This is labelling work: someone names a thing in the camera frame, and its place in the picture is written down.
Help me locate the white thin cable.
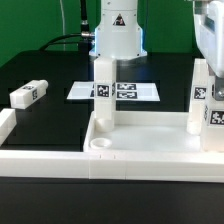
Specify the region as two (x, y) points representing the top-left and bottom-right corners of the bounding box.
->
(59, 0), (67, 52)

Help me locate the white U-shaped fence frame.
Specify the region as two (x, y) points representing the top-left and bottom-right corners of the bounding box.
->
(0, 108), (224, 184)

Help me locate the fiducial marker sheet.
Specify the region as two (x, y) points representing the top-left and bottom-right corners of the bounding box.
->
(67, 81), (160, 102)

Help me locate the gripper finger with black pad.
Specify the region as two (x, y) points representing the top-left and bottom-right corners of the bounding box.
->
(214, 76), (224, 101)

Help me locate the white desk tabletop tray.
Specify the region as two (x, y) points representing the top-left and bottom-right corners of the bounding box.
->
(83, 110), (224, 155)

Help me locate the black cable with connector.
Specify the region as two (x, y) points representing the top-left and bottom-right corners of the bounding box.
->
(38, 0), (98, 52)

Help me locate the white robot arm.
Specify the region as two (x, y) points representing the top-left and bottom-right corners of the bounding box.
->
(89, 0), (224, 101)

